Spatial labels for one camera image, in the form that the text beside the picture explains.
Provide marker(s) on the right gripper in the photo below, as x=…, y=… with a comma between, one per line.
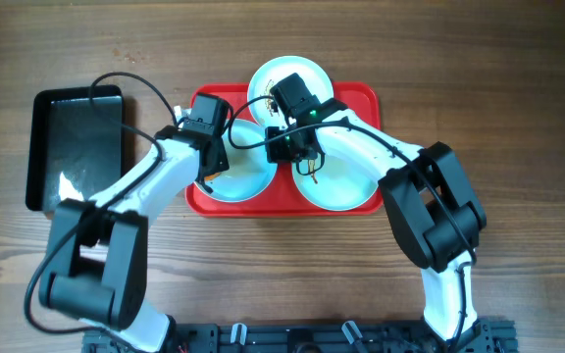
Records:
x=276, y=152

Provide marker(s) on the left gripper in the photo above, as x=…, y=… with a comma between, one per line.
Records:
x=216, y=160

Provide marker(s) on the black water basin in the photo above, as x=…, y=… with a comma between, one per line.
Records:
x=76, y=145

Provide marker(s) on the white plate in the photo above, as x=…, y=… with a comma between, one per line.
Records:
x=269, y=74
x=250, y=173
x=332, y=185

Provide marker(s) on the orange sponge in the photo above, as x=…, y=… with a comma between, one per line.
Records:
x=213, y=176

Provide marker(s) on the red plastic tray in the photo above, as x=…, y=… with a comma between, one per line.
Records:
x=282, y=198

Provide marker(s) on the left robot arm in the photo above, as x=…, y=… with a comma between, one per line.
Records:
x=95, y=266

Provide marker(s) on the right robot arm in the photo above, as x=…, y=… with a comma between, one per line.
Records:
x=433, y=211

